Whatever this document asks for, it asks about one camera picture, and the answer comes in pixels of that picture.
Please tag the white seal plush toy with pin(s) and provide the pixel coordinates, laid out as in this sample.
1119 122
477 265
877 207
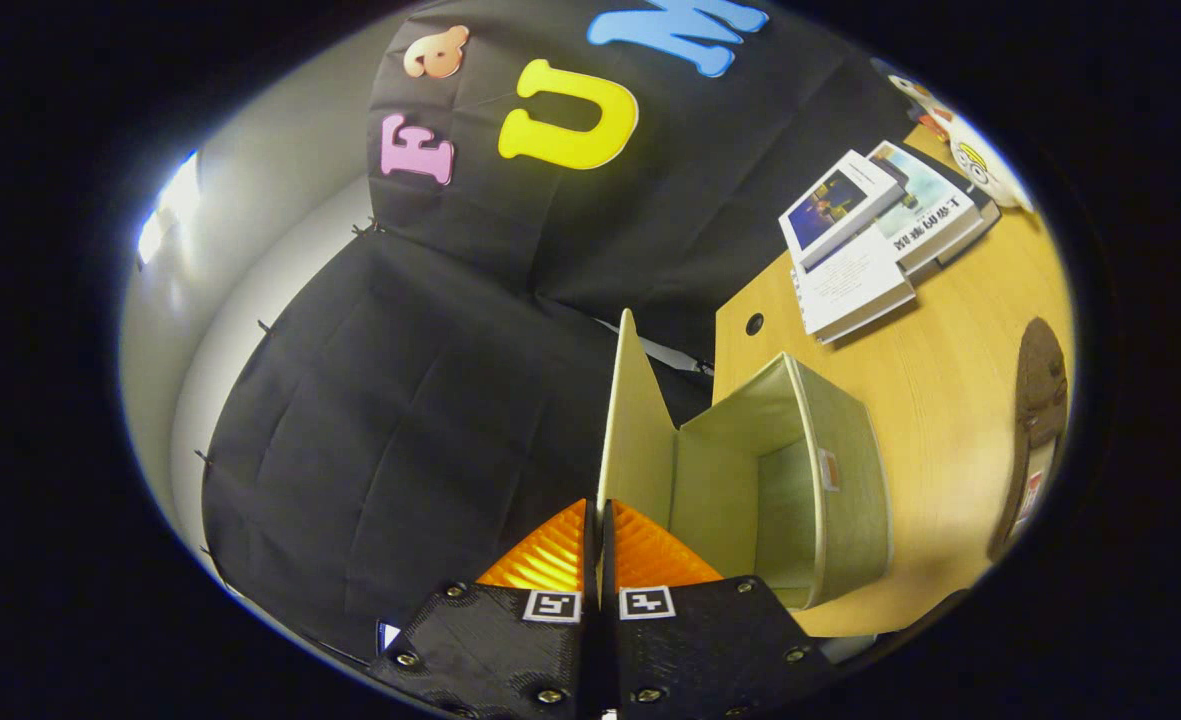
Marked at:
990 165

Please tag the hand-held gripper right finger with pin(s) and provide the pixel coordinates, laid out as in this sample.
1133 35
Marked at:
710 650

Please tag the book with dark blue cover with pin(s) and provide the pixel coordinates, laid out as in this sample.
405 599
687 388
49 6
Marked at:
830 205

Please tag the brown fuzzy slipper shoe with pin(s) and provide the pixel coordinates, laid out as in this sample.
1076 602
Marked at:
1042 380

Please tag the white cover book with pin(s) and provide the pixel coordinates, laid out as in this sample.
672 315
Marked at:
850 290

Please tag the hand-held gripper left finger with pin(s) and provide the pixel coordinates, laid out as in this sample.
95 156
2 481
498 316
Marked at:
495 650

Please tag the green fabric storage box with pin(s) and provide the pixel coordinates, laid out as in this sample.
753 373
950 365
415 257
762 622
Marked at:
850 480

